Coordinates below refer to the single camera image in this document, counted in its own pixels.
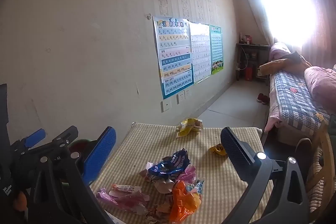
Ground dark cloth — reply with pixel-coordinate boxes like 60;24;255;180
283;51;302;64

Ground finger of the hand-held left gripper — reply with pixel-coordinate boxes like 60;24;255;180
39;126;79;159
10;128;46;159

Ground white wall poster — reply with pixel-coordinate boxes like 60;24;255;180
188;21;212;84

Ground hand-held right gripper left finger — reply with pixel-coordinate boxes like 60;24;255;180
28;126;117;224

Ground torn beige paper scraps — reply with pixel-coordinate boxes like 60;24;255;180
139;161;176;194

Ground sofa bed with pink cover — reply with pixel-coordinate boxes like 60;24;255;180
264;70;331;146

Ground blue plaid blanket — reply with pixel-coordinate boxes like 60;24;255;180
273;70;330;132

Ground yellow checkered tablecloth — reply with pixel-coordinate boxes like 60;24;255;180
88;122;275;224

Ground wooden chair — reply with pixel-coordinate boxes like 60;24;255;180
294;119;336;222

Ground yellow white bear wrapper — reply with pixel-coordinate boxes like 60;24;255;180
176;118;204;138

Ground pink printed snack wrapper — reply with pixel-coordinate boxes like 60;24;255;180
97;183;151;215

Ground red bin with green rim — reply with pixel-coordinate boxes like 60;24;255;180
68;138;92;159

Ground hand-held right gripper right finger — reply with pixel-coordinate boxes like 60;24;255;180
220;126;311;224

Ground patterned pink curtain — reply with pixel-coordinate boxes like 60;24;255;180
236;0;336;69

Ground pink quilt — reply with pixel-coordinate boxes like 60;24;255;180
304;66;336;111

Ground pale pink pillow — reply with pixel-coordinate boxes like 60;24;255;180
270;42;292;60

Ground orange plastic bag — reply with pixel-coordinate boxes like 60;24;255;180
168;180;202;224

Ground yellow pillow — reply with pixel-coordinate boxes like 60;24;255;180
259;57;292;76

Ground light blue silver wrapper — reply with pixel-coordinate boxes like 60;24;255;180
193;178;205;195

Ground green wall poster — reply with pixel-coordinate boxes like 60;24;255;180
209;25;224;75

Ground yellow snack wrapper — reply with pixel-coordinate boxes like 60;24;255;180
209;143;228;157

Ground blue wall poster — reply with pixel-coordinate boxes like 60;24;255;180
153;16;195;100

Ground blue snack wrapper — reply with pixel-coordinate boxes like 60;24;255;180
148;149;190;179

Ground pink foil wrapper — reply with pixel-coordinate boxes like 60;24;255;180
178;166;197;185

